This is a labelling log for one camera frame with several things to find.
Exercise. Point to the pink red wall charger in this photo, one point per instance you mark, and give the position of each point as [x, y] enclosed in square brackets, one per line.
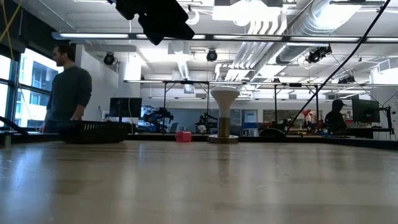
[184, 137]

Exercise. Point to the black slotted basket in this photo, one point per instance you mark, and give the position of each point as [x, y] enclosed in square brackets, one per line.
[93, 132]

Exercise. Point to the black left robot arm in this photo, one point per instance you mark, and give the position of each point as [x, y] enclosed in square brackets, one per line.
[127, 7]

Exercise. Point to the green background robot arm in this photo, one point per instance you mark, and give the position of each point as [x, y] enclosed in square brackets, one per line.
[206, 121]

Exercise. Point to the blue background robot arm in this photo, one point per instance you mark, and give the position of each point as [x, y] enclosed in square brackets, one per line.
[158, 118]

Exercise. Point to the black ceiling spotlight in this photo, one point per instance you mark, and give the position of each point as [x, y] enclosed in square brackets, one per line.
[109, 58]
[211, 55]
[317, 54]

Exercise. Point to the overhead LED light bar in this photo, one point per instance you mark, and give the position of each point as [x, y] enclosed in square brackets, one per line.
[248, 37]

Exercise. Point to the black computer monitor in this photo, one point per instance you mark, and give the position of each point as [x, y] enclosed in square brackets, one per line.
[365, 110]
[124, 107]

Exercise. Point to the person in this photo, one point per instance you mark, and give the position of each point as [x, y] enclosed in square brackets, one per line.
[335, 119]
[70, 90]

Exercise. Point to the metal bulb stand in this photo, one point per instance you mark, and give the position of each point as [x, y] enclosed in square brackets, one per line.
[224, 127]

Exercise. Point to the large window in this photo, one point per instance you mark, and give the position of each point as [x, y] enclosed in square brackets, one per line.
[34, 93]

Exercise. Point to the black chair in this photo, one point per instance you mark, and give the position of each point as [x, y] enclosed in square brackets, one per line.
[273, 133]

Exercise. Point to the black background rig frame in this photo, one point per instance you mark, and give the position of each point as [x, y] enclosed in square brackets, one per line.
[164, 102]
[295, 84]

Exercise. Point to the silver ventilation duct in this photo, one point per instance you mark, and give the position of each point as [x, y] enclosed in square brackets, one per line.
[311, 28]

